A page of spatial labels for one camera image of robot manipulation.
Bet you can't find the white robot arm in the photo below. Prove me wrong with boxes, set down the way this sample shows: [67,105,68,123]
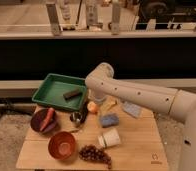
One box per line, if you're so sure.
[85,62,196,171]

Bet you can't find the small metal cup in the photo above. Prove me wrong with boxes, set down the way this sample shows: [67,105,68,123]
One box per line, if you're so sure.
[70,112,82,124]

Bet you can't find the white cup lying sideways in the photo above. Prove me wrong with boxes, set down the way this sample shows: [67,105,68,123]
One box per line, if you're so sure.
[98,128,121,148]

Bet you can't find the yellow wooden utensil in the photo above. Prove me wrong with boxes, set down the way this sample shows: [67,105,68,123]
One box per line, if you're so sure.
[99,100,117,115]

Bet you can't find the orange fruit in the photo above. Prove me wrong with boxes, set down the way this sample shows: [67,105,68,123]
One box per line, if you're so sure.
[87,101,98,114]

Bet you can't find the dark brown block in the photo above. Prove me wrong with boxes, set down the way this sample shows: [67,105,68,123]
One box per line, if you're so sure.
[63,89,82,100]

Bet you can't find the blue sponge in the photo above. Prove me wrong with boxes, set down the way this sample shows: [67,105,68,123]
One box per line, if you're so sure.
[99,113,119,128]

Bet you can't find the light blue cloth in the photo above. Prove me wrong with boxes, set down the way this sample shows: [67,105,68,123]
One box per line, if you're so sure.
[122,101,141,118]

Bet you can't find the green plastic tray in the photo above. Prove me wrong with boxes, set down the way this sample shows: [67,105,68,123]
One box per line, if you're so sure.
[32,73,87,111]

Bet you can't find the orange carrot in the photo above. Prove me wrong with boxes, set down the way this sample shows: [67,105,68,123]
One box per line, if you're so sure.
[40,108,55,131]

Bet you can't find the purple bowl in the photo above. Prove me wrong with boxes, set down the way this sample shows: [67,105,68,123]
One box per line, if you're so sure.
[30,108,57,134]

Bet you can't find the bunch of dark grapes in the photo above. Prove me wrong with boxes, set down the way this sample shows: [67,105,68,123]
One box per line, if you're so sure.
[79,145,112,169]

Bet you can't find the orange-brown bowl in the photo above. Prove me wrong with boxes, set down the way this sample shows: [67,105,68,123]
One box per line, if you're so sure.
[48,131,76,160]

